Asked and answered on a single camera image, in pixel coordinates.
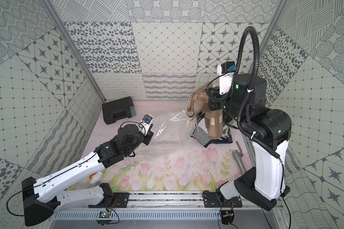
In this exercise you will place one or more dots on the brown plaid blanket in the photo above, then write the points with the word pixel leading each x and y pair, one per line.
pixel 198 102

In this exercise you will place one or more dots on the grey metal cylinder tool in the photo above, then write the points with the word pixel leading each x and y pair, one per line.
pixel 237 155

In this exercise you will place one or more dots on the left green circuit board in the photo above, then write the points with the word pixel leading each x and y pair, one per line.
pixel 104 214

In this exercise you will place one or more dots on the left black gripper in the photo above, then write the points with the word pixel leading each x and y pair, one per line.
pixel 148 137

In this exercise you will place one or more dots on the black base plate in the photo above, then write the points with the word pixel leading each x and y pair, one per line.
pixel 214 200
pixel 118 200

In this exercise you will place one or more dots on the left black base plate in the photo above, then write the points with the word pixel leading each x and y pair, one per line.
pixel 118 200

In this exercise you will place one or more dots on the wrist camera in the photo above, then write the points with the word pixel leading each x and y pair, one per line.
pixel 147 119
pixel 225 72

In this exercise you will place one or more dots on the grey white checked blanket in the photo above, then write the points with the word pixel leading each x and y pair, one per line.
pixel 200 133

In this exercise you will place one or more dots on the orange white spray bottle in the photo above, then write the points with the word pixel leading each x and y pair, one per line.
pixel 95 178

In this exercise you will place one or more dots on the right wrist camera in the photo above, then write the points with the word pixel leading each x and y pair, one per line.
pixel 225 72

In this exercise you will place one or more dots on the black plastic case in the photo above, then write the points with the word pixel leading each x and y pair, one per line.
pixel 118 109

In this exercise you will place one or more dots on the aluminium mounting rail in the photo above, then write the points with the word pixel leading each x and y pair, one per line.
pixel 194 199

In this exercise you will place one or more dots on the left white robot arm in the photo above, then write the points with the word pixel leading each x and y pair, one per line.
pixel 48 195

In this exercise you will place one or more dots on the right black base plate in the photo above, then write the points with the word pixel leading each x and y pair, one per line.
pixel 214 200

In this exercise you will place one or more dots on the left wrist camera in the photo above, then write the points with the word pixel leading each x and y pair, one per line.
pixel 147 119

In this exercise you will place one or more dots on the right black circuit module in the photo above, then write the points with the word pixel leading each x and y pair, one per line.
pixel 227 217

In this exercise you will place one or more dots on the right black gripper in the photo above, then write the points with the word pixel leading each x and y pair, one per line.
pixel 216 97

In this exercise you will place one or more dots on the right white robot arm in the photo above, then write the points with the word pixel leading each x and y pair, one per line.
pixel 268 131

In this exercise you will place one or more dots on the clear plastic vacuum bag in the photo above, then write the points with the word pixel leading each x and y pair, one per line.
pixel 171 134

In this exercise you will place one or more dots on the navy plaid blanket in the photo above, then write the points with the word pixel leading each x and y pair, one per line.
pixel 226 138

